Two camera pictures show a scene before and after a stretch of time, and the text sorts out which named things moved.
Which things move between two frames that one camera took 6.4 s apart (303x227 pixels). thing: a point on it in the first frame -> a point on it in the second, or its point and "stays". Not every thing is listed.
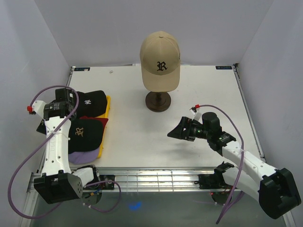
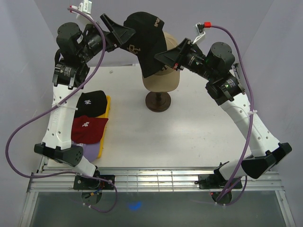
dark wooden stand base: (158, 101) stays
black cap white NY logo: (92, 104) stays
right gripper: (178, 133) -> (176, 56)
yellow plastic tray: (106, 116) stays
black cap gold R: (84, 135) -> (148, 40)
